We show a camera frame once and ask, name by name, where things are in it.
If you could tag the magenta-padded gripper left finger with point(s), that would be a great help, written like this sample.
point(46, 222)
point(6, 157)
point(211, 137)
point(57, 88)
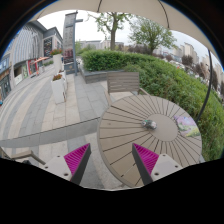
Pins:
point(59, 166)

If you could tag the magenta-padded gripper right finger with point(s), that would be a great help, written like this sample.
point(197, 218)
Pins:
point(164, 166)

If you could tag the floral print mouse pad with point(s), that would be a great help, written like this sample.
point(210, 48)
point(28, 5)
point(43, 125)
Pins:
point(186, 126)

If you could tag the wooden slat chair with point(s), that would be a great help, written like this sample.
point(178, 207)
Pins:
point(122, 81)
point(23, 155)

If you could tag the low white flower planter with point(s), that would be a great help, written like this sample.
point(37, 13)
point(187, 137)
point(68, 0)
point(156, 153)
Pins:
point(58, 89)

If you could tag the green hedge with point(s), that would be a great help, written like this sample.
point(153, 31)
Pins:
point(173, 83)

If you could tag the black curved parasol pole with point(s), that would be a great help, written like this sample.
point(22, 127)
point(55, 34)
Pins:
point(207, 86)

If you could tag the tall white flower planter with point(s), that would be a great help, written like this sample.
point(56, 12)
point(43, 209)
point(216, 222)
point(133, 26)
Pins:
point(57, 63)

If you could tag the distant apartment buildings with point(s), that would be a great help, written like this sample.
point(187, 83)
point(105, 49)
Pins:
point(190, 53)

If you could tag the grey shopfront building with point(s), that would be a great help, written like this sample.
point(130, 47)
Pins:
point(26, 43)

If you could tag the grey sign pillar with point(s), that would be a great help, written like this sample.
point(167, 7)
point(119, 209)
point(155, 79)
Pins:
point(69, 36)

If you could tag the round-crowned tree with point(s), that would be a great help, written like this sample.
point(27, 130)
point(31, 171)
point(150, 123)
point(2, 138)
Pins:
point(151, 31)

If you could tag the thin leaning tree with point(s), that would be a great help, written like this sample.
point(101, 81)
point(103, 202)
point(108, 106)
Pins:
point(112, 30)

